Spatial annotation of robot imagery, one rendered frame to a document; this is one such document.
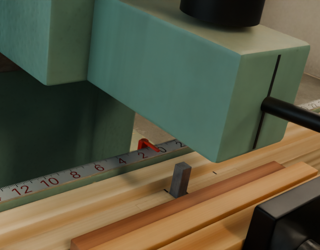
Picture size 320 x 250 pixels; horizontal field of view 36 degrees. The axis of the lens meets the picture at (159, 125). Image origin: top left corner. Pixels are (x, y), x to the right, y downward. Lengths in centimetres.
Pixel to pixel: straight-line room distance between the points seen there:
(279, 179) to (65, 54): 19
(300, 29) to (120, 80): 374
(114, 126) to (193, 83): 27
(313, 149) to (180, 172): 18
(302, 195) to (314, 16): 372
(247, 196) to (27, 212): 15
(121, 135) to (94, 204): 24
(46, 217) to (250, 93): 14
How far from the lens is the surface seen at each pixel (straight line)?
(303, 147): 49
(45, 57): 35
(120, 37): 34
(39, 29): 36
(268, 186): 38
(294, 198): 29
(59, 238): 31
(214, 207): 34
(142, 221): 32
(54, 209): 32
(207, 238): 28
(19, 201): 32
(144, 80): 32
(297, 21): 407
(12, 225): 31
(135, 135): 74
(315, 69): 403
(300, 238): 31
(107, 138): 55
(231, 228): 29
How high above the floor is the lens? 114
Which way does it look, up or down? 26 degrees down
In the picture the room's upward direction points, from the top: 10 degrees clockwise
